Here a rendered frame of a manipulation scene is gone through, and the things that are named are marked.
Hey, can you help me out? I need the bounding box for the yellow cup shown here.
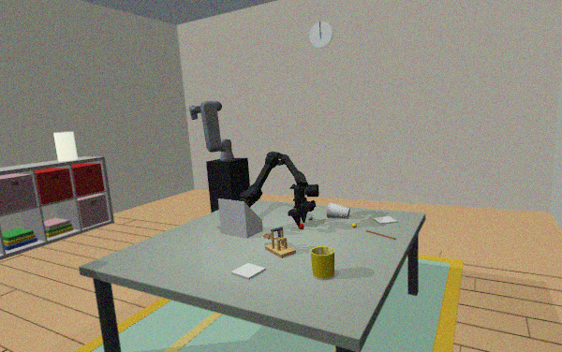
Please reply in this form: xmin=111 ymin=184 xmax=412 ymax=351
xmin=311 ymin=246 xmax=334 ymax=280

